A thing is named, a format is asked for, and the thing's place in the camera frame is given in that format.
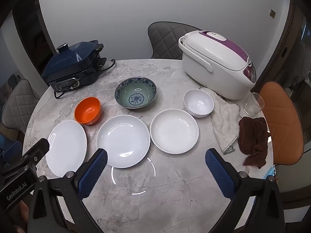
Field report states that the grey quilted chair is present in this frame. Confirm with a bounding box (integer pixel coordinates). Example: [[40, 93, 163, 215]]
[[147, 21, 203, 60]]

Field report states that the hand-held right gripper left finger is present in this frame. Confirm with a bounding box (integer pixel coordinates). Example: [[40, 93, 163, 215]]
[[29, 148, 108, 233]]

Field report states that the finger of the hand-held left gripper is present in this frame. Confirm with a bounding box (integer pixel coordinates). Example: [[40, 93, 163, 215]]
[[22, 138, 50, 173], [0, 141, 23, 163]]

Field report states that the black power cable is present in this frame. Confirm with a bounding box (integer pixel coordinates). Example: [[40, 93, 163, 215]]
[[54, 59, 116, 99]]

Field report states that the blue patterned ceramic bowl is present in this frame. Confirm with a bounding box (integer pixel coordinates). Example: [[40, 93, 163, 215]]
[[115, 77, 157, 110]]

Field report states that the beige quilted chair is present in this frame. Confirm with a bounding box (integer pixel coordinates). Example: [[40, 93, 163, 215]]
[[1, 79, 40, 133]]

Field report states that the brown cloth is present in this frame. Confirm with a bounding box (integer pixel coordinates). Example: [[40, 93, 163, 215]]
[[238, 117, 271, 169]]

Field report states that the large white plate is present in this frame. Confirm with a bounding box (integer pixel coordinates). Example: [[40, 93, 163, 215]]
[[96, 115, 151, 168]]

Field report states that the clear drinking glass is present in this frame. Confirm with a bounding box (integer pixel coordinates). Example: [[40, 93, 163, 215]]
[[244, 92, 265, 116]]

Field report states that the deep white plate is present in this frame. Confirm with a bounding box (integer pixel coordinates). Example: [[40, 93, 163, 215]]
[[150, 109, 200, 154]]

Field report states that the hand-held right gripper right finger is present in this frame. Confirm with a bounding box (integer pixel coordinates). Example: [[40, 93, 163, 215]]
[[205, 148, 286, 233]]

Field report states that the orange bowl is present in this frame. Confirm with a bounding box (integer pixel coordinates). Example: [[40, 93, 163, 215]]
[[74, 97, 101, 126]]

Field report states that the white and purple rice cooker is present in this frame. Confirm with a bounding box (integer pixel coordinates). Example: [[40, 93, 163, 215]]
[[178, 30, 257, 100]]

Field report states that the blue face mask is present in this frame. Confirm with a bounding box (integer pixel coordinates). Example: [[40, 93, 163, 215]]
[[264, 166, 277, 181]]

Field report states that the small white bowl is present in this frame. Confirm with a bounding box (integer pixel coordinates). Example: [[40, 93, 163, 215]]
[[183, 89, 215, 118]]

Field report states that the dark blue electric cooking pot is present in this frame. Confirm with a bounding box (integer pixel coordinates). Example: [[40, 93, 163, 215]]
[[40, 40, 107, 93]]

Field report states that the orange chair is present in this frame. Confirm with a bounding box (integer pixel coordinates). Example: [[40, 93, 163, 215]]
[[259, 81, 304, 169]]

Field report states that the white dish cloth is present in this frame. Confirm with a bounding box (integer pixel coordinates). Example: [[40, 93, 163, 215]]
[[199, 86, 241, 155]]

